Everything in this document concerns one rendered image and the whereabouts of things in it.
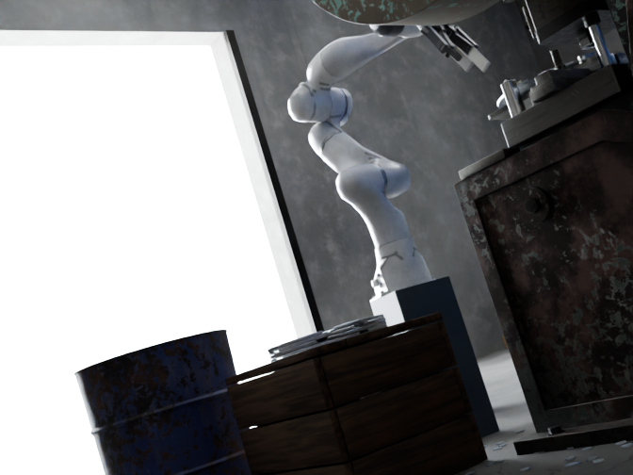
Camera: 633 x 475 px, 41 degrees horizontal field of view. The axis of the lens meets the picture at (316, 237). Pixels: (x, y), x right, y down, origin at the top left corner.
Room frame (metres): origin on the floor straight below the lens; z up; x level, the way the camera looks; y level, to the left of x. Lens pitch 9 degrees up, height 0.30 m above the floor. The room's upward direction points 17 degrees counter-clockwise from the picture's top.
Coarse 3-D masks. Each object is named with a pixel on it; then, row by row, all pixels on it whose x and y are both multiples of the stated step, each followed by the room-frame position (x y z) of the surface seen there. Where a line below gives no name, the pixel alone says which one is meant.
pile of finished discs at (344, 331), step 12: (348, 324) 1.91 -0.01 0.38; (360, 324) 2.02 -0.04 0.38; (372, 324) 1.95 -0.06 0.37; (384, 324) 2.00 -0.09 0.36; (312, 336) 1.90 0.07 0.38; (324, 336) 1.90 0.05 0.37; (336, 336) 1.90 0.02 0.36; (348, 336) 1.91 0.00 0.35; (276, 348) 1.95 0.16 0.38; (288, 348) 1.93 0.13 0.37; (300, 348) 1.91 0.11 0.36
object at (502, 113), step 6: (522, 96) 1.98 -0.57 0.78; (528, 96) 1.97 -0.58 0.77; (528, 102) 2.01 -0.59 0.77; (534, 102) 1.98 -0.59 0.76; (504, 108) 2.03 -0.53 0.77; (492, 114) 2.06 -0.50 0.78; (498, 114) 2.05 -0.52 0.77; (504, 114) 2.06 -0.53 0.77; (510, 114) 2.08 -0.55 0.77; (492, 120) 2.08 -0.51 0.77
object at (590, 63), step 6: (594, 54) 1.81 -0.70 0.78; (612, 54) 1.85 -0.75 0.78; (618, 54) 1.86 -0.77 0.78; (624, 54) 1.88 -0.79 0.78; (588, 60) 1.83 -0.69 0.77; (594, 60) 1.81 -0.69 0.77; (600, 60) 1.81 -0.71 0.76; (612, 60) 1.84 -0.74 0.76; (618, 60) 1.86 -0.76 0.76; (624, 60) 1.87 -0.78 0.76; (576, 66) 1.85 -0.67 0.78; (582, 66) 1.84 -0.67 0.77; (588, 66) 1.83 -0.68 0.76; (594, 66) 1.82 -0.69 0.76; (600, 66) 1.81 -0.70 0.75; (594, 72) 1.82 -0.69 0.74
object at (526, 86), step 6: (576, 60) 1.84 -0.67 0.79; (570, 66) 1.85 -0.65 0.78; (522, 84) 1.89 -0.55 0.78; (528, 84) 1.89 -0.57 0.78; (534, 84) 1.91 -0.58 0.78; (522, 90) 1.94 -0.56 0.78; (528, 90) 1.95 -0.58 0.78; (504, 96) 1.94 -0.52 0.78; (498, 102) 1.98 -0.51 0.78; (504, 102) 1.99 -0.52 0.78
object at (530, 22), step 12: (528, 0) 1.89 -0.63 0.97; (540, 0) 1.87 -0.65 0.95; (552, 0) 1.85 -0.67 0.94; (564, 0) 1.83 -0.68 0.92; (576, 0) 1.81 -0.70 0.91; (528, 12) 1.93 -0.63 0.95; (540, 12) 1.88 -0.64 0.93; (552, 12) 1.86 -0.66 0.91; (528, 24) 1.94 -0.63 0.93; (540, 24) 1.89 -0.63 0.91
